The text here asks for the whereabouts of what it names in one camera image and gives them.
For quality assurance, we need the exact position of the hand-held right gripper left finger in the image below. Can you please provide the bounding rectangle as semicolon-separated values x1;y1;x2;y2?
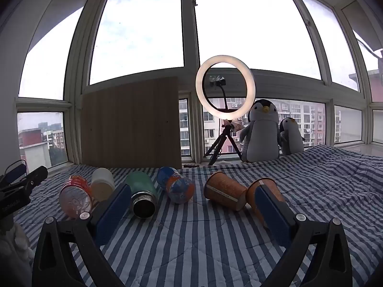
32;183;132;287

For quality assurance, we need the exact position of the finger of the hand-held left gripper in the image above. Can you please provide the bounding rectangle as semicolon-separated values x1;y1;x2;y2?
4;166;49;195
0;160;27;186

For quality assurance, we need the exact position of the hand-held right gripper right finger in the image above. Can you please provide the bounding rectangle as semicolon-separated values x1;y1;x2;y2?
254;184;354;287

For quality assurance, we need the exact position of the orange paper cup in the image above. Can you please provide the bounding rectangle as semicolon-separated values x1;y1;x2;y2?
246;178;287;228
204;171;248;211

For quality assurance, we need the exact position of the white plastic cup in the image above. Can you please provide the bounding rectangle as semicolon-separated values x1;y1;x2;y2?
90;168;116;202

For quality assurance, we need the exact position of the red and white patterned cup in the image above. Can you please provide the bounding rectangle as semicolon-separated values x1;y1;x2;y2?
59;175;100;219

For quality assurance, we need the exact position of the green steel thermos bottle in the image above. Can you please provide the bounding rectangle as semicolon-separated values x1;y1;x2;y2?
125;171;159;218

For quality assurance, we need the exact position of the blue orange plastic bottle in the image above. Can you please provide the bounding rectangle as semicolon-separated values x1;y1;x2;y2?
156;166;195;204

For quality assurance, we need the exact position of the small grey penguin plush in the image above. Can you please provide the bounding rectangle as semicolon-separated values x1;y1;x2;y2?
279;117;306;156

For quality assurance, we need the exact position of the large grey penguin plush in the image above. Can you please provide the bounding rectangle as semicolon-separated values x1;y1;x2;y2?
239;99;282;163

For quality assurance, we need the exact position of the blue striped blanket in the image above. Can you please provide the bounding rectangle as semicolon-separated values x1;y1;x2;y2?
12;145;383;287

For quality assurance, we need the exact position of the black tripod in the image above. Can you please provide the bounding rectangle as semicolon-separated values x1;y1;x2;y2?
204;119;243;166

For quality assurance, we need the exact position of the wooden board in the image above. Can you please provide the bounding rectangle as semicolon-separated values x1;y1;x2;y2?
81;76;183;169

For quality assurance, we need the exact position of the white ring light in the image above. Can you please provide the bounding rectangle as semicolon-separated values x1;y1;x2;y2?
195;55;256;120

